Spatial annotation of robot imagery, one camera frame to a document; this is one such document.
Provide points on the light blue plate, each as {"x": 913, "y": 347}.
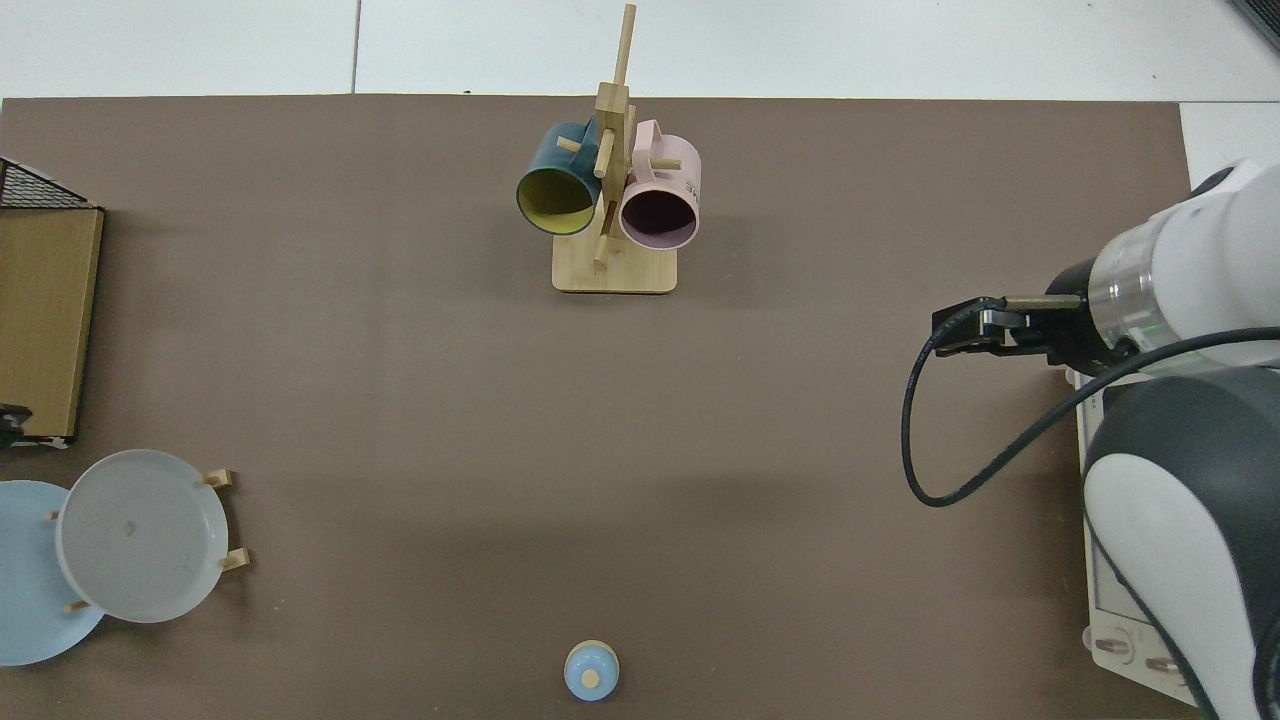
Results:
{"x": 25, "y": 600}

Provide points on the small blue round bell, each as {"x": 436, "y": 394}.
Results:
{"x": 586, "y": 662}

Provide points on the grey plate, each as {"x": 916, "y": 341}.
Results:
{"x": 140, "y": 540}

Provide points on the dark grey flat device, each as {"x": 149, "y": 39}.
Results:
{"x": 1262, "y": 18}

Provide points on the dark teal cup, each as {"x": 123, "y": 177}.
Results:
{"x": 545, "y": 168}

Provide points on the brown table cloth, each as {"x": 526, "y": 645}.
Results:
{"x": 400, "y": 400}

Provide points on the pale toaster oven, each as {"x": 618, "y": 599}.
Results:
{"x": 1110, "y": 625}

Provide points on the wooden cup stand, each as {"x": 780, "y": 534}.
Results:
{"x": 615, "y": 275}

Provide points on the pink cup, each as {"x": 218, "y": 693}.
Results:
{"x": 668, "y": 178}

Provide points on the wooden plate rack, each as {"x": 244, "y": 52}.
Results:
{"x": 224, "y": 478}

